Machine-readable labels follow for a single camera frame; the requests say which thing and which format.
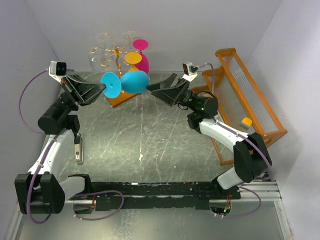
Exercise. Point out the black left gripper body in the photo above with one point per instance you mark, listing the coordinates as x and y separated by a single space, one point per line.
67 85

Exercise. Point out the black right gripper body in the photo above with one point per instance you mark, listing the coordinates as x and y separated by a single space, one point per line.
186 97

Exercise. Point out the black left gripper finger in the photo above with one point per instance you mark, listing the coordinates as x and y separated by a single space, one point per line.
80 84
88 93

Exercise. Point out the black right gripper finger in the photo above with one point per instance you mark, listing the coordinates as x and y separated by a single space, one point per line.
169 96
162 84

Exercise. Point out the patterned clear wine glass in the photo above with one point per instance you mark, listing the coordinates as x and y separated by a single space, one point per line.
94 58

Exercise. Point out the blue wine glass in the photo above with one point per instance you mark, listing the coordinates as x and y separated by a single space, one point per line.
132 82

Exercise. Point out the yellow wine glass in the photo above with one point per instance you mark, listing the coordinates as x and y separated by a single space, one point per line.
133 58

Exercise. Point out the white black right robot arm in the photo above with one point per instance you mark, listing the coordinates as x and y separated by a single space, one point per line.
251 158

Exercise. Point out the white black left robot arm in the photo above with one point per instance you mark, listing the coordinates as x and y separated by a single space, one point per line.
38 191

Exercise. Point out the pink wine glass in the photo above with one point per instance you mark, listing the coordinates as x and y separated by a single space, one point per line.
140 45

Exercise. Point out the wooden dish rack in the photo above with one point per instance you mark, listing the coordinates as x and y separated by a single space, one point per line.
239 96

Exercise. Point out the silver black stapler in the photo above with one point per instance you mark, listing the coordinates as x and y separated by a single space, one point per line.
79 149

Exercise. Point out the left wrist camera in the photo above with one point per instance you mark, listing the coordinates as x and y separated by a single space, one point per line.
58 68

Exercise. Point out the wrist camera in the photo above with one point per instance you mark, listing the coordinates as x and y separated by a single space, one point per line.
190 71
58 68

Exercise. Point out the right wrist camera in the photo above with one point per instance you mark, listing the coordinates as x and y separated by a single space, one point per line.
190 71

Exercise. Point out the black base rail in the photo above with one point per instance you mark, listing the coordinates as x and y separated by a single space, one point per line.
159 195

